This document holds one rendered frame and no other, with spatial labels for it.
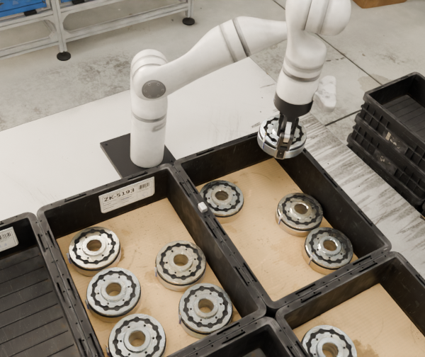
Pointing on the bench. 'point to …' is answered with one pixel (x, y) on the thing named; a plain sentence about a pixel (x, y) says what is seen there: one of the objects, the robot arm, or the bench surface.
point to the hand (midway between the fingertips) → (281, 144)
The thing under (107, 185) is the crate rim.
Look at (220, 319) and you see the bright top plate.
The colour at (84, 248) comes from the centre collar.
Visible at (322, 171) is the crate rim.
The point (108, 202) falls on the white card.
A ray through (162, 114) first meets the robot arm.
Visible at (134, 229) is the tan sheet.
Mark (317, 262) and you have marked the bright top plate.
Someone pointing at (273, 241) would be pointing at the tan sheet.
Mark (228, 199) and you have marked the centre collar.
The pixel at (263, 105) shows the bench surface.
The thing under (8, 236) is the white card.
